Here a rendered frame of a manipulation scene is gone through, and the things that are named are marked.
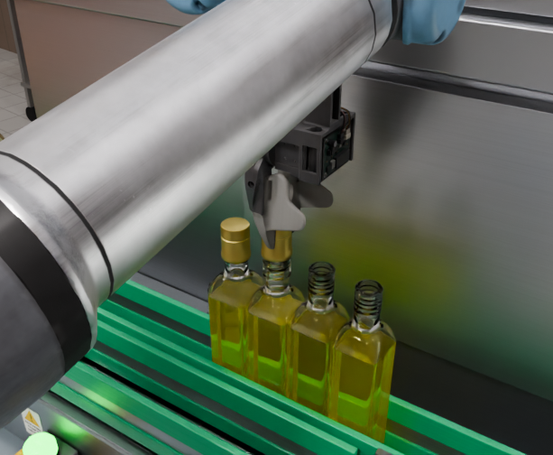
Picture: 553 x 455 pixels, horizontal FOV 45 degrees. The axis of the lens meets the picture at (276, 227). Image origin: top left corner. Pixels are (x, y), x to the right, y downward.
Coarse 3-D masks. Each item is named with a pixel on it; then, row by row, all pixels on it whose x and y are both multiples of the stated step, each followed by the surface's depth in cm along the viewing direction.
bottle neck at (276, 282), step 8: (264, 264) 75; (272, 264) 74; (280, 264) 74; (288, 264) 75; (264, 272) 75; (272, 272) 74; (280, 272) 74; (288, 272) 75; (264, 280) 77; (272, 280) 75; (280, 280) 75; (288, 280) 76; (264, 288) 77; (272, 288) 76; (280, 288) 76; (288, 288) 77
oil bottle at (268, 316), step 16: (256, 304) 77; (272, 304) 76; (288, 304) 76; (256, 320) 78; (272, 320) 76; (288, 320) 76; (256, 336) 79; (272, 336) 77; (288, 336) 77; (256, 352) 80; (272, 352) 78; (256, 368) 82; (272, 368) 80; (272, 384) 81
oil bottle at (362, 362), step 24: (336, 336) 72; (360, 336) 70; (384, 336) 71; (336, 360) 73; (360, 360) 71; (384, 360) 72; (336, 384) 74; (360, 384) 72; (384, 384) 74; (336, 408) 76; (360, 408) 74; (384, 408) 77; (360, 432) 76; (384, 432) 80
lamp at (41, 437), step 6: (42, 432) 90; (30, 438) 89; (36, 438) 89; (42, 438) 89; (48, 438) 89; (54, 438) 90; (24, 444) 88; (30, 444) 88; (36, 444) 88; (42, 444) 88; (48, 444) 88; (54, 444) 89; (24, 450) 88; (30, 450) 87; (36, 450) 87; (42, 450) 87; (48, 450) 88; (54, 450) 89
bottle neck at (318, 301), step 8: (312, 264) 73; (320, 264) 73; (328, 264) 73; (312, 272) 72; (320, 272) 74; (328, 272) 73; (312, 280) 72; (320, 280) 72; (328, 280) 72; (312, 288) 72; (320, 288) 72; (328, 288) 72; (312, 296) 73; (320, 296) 72; (328, 296) 73; (312, 304) 74; (320, 304) 73; (328, 304) 73
